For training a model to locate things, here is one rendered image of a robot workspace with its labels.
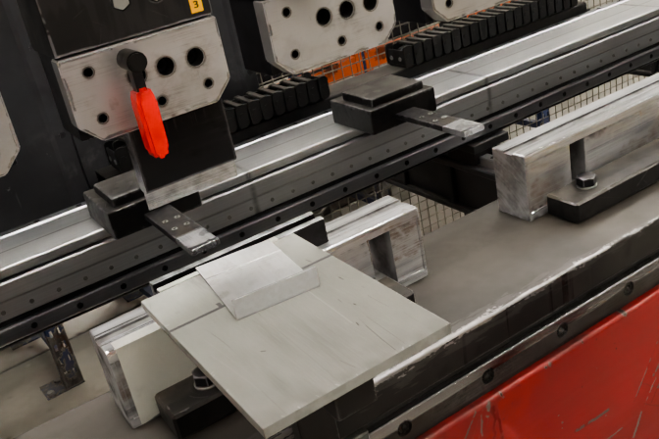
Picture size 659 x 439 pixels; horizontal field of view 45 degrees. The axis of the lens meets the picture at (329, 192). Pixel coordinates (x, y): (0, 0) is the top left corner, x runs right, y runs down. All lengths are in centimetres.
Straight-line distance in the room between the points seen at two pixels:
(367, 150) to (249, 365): 61
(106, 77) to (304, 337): 28
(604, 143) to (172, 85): 65
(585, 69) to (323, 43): 79
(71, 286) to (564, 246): 62
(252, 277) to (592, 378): 49
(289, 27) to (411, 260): 33
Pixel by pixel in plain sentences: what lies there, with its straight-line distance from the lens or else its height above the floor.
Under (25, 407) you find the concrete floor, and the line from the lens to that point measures 268.
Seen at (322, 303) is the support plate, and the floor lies 100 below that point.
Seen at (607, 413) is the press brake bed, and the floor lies 63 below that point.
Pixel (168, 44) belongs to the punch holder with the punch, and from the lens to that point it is 74.
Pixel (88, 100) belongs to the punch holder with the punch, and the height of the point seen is 121.
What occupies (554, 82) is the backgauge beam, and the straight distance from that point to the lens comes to 146.
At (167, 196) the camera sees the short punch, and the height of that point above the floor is 109.
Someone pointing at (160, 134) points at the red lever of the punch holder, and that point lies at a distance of 71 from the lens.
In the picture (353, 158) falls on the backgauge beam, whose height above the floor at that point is 94.
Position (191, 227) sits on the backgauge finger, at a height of 100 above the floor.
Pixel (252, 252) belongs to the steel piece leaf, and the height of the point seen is 100.
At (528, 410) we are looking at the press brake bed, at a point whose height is 72.
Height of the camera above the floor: 137
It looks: 23 degrees down
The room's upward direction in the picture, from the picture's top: 12 degrees counter-clockwise
